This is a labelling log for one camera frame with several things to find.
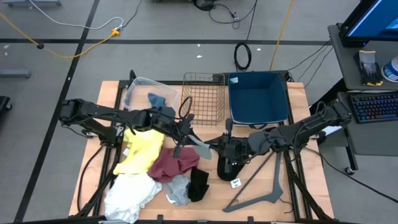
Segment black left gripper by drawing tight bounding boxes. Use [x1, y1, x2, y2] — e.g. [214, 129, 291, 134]
[149, 107, 203, 158]

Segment black grey work gloves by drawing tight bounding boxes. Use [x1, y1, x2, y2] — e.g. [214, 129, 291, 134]
[354, 49, 384, 86]

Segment white blue wipes tub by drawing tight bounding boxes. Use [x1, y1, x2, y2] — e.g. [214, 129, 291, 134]
[381, 55, 398, 83]

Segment black hanging cable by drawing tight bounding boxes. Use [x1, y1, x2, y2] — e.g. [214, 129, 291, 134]
[233, 0, 259, 73]

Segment yellow floor extension cord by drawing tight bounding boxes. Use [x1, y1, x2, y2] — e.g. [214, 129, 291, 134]
[0, 12, 121, 60]

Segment black camera cable loop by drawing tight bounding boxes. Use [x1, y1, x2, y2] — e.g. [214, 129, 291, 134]
[178, 95, 194, 120]

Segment copper wire basket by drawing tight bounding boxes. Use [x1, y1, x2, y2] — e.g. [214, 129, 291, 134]
[180, 72, 226, 126]

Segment pale grey ribbed sock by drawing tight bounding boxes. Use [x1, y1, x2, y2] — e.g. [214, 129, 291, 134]
[187, 134, 213, 161]

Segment black floor cable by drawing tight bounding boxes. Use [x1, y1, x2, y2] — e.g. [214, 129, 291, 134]
[193, 0, 257, 29]

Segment grey furniture foot bar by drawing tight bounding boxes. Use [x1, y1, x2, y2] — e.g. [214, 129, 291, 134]
[0, 68, 32, 79]
[2, 0, 62, 7]

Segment navy fabric bin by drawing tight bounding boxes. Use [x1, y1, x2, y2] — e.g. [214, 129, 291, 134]
[228, 70, 290, 129]

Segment backlit black keyboard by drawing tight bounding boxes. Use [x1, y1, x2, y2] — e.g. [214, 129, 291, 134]
[350, 92, 398, 124]

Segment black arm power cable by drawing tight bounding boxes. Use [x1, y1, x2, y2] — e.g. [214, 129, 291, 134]
[303, 146, 398, 203]

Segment yellow hanging cable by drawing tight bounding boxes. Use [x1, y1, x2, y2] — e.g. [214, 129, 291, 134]
[269, 0, 295, 72]

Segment white cloth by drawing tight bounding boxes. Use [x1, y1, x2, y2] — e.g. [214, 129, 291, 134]
[104, 172, 163, 224]

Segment black computer monitor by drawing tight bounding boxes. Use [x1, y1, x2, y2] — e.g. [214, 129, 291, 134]
[338, 0, 398, 48]

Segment clear plastic bin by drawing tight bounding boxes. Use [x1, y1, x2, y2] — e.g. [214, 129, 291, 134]
[122, 77, 180, 113]

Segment dark grey clothes hanger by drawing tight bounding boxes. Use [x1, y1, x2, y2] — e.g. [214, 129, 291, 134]
[222, 151, 284, 213]

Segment grey desk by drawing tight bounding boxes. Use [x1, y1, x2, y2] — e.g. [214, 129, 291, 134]
[328, 23, 398, 91]

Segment white floor cable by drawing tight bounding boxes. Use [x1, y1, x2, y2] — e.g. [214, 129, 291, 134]
[29, 0, 124, 30]

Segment grey keyboard shelf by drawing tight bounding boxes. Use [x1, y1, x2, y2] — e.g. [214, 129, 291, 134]
[337, 90, 398, 157]

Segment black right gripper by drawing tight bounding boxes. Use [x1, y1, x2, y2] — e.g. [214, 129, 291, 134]
[217, 118, 251, 175]

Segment yellow cloth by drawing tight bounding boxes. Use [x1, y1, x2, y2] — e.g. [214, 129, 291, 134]
[113, 128, 165, 175]

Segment light grey cloth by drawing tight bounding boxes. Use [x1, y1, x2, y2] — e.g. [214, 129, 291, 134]
[163, 174, 191, 207]

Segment maroon cloth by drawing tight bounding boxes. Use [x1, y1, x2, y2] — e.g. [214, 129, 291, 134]
[147, 146, 201, 184]

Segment black knit sock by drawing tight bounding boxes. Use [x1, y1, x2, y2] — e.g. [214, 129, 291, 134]
[187, 167, 210, 203]

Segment blue sock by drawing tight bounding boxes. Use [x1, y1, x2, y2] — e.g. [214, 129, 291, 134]
[147, 92, 167, 110]

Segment black desk cable bundle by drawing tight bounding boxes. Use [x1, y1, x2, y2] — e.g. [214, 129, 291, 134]
[287, 39, 334, 88]

